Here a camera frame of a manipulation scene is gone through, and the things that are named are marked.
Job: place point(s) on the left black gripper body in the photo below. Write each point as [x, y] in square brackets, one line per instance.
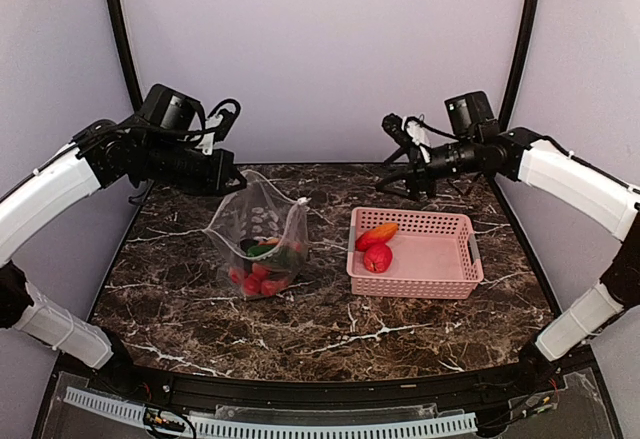
[224, 157]

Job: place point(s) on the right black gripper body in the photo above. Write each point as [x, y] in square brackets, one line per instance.
[424, 179]

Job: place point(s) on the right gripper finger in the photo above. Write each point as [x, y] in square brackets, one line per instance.
[397, 154]
[393, 184]

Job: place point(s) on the orange red mango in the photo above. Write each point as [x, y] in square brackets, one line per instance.
[378, 235]

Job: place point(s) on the clear zip top bag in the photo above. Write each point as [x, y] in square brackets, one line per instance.
[259, 211]

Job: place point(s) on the green bell pepper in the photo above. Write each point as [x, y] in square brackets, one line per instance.
[259, 249]

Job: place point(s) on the green cucumber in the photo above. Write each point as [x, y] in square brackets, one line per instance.
[284, 257]

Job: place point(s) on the pink plastic basket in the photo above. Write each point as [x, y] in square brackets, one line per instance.
[434, 255]

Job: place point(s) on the red apple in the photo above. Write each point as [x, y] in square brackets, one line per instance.
[378, 258]

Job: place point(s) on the red lychee bunch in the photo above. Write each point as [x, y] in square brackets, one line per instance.
[257, 280]

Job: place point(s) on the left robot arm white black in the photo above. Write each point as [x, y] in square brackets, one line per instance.
[171, 140]

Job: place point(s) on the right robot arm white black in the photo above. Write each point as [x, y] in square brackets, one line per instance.
[478, 144]

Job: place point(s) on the left wiring connector board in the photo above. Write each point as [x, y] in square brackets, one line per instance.
[154, 420]

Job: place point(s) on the wiring connector board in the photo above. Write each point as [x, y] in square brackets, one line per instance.
[154, 420]
[540, 404]

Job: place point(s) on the right wiring connector board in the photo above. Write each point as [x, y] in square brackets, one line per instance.
[540, 404]

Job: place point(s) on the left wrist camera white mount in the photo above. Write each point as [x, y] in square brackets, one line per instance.
[219, 122]

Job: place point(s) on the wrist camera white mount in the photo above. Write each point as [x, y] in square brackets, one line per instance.
[408, 132]
[219, 122]

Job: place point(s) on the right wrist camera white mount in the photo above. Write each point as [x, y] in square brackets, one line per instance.
[408, 132]

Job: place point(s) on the right black frame post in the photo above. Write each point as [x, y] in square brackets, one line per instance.
[518, 62]

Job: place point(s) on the black frame post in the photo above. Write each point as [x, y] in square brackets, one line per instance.
[518, 62]
[125, 57]

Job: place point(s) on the black front rail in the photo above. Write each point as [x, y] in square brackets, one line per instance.
[488, 389]

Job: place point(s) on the left black frame post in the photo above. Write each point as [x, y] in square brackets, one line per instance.
[125, 57]

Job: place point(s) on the white slotted cable duct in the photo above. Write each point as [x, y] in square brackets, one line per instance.
[199, 426]

